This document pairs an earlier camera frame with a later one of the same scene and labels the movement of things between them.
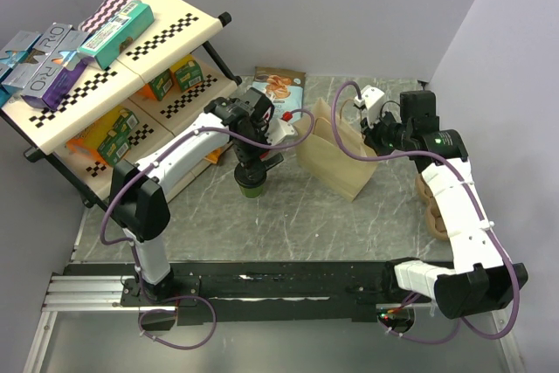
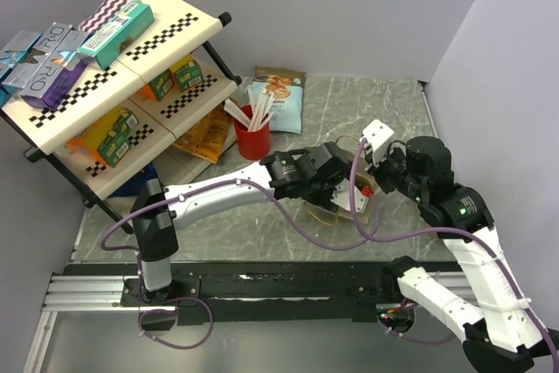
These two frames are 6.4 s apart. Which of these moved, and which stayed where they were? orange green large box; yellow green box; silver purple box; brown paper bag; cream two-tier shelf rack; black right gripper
Moved: brown paper bag; black right gripper
Stayed: cream two-tier shelf rack; orange green large box; yellow green box; silver purple box
